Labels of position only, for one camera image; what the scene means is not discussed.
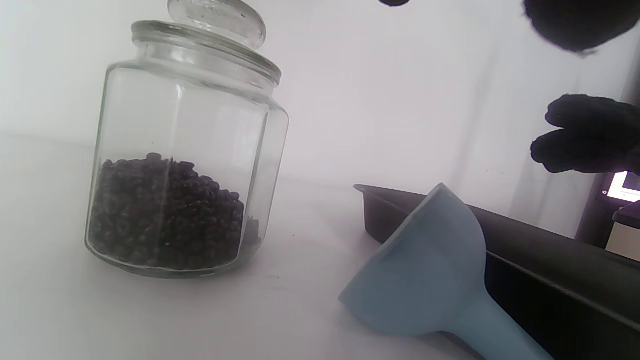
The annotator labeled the person's left hand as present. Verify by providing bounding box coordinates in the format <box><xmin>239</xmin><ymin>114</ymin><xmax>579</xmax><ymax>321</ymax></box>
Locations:
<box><xmin>378</xmin><ymin>0</ymin><xmax>640</xmax><ymax>175</ymax></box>

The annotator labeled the dark grey baking tray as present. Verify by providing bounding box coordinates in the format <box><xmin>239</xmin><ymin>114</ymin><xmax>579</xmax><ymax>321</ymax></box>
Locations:
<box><xmin>353</xmin><ymin>184</ymin><xmax>640</xmax><ymax>360</ymax></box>

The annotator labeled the light blue plastic funnel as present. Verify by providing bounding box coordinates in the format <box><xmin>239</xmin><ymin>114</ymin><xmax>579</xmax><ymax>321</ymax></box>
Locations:
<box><xmin>338</xmin><ymin>183</ymin><xmax>553</xmax><ymax>360</ymax></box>

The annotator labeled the clear glass jar lid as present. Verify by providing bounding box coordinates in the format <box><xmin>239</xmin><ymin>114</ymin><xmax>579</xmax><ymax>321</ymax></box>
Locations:
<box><xmin>131</xmin><ymin>0</ymin><xmax>282</xmax><ymax>86</ymax></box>

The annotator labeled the clear glass jar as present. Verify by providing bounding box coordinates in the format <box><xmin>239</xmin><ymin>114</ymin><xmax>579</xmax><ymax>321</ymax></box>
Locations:
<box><xmin>84</xmin><ymin>42</ymin><xmax>290</xmax><ymax>279</ymax></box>

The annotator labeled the large heap of coffee beans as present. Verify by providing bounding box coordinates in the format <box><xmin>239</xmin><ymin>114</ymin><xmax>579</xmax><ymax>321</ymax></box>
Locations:
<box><xmin>89</xmin><ymin>153</ymin><xmax>262</xmax><ymax>271</ymax></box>

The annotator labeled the dark monitor with bright screen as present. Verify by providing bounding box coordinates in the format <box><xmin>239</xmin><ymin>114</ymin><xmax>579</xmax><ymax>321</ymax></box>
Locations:
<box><xmin>575</xmin><ymin>170</ymin><xmax>640</xmax><ymax>248</ymax></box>

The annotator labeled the beige box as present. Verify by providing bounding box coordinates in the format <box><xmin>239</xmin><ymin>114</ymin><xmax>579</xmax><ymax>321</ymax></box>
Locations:
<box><xmin>606</xmin><ymin>221</ymin><xmax>640</xmax><ymax>262</ymax></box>

